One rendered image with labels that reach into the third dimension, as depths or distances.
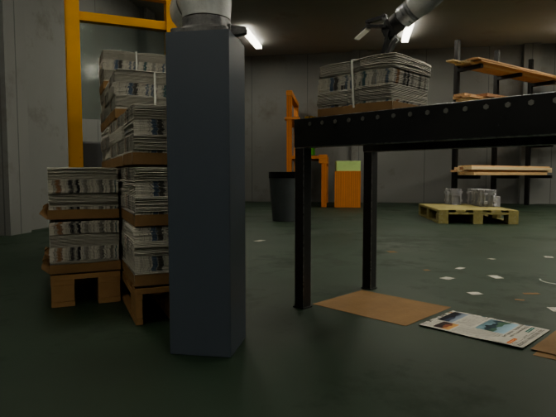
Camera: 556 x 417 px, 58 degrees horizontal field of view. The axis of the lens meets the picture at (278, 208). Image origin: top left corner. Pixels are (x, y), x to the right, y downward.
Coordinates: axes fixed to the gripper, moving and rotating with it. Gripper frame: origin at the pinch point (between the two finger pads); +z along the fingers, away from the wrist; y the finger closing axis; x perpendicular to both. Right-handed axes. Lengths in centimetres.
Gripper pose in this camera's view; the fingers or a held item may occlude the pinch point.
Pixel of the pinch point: (364, 50)
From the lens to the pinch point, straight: 227.7
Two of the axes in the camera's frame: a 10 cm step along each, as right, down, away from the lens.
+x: 7.1, -0.5, 7.1
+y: 3.3, 9.0, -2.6
